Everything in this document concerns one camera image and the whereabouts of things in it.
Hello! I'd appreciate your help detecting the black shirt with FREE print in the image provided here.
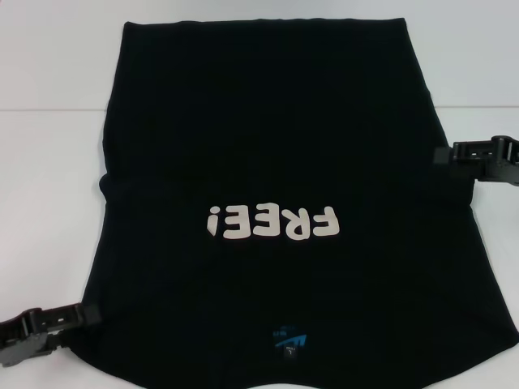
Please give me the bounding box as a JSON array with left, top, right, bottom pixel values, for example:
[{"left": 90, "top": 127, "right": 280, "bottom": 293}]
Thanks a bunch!
[{"left": 68, "top": 16, "right": 476, "bottom": 389}]

